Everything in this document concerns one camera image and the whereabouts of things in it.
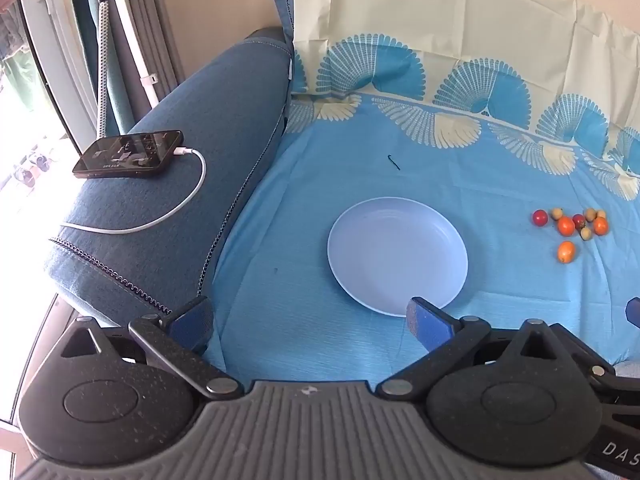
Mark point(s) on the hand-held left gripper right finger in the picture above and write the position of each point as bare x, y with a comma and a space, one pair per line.
426, 321

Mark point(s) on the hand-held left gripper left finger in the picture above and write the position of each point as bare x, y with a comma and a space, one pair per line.
192, 321

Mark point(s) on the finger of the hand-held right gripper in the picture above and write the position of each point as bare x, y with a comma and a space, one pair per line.
580, 351
634, 311

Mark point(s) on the light blue plate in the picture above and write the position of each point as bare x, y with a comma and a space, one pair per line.
395, 255

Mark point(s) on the small orange tangerine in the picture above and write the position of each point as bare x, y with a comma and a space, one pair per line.
600, 226
566, 252
566, 226

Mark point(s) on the red cherry tomato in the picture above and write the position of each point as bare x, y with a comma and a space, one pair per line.
579, 220
539, 217

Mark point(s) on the light grey cloth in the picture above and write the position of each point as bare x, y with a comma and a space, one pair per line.
629, 367

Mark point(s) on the blue printed bedsheet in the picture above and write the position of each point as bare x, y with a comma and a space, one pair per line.
300, 260

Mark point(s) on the small black hairpin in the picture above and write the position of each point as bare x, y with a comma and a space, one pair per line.
394, 161

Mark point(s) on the black smartphone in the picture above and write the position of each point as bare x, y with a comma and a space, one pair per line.
125, 155

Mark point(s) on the blue sofa armrest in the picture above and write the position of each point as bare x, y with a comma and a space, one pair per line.
210, 110

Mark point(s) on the green curtain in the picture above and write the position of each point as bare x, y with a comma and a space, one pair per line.
117, 100

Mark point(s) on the white curtain clip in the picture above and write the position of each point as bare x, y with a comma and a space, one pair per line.
148, 79

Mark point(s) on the green hanging cloth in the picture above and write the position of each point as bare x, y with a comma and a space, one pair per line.
15, 77

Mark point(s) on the grey curtain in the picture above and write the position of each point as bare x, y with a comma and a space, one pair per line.
150, 20

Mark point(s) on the blue cushion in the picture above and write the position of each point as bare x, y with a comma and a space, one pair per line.
277, 0

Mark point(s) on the white window frame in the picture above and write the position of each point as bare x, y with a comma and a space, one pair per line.
55, 50

